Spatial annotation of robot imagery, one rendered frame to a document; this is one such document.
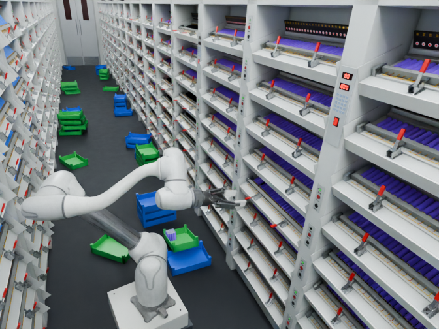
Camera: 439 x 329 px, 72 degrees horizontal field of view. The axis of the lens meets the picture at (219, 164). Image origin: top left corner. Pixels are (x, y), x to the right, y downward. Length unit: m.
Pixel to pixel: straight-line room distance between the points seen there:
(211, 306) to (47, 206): 1.22
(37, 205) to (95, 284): 1.04
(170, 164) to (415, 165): 0.93
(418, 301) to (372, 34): 0.83
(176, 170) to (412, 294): 0.98
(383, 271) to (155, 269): 0.98
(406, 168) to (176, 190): 0.87
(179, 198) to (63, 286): 1.31
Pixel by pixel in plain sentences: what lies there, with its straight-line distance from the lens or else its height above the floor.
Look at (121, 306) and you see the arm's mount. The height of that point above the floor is 0.30.
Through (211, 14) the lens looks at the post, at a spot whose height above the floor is 1.69.
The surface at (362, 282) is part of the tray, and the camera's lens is 1.38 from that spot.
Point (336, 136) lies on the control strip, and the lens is 1.18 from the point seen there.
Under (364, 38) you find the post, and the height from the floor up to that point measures 1.65.
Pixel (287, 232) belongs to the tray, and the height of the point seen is 0.74.
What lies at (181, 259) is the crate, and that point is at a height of 0.00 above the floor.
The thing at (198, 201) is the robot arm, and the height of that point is 0.92.
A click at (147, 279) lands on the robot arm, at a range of 1.59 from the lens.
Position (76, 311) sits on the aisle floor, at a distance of 2.26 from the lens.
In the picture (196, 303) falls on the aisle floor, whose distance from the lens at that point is 2.17.
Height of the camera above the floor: 1.70
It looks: 27 degrees down
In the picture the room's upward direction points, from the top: 3 degrees clockwise
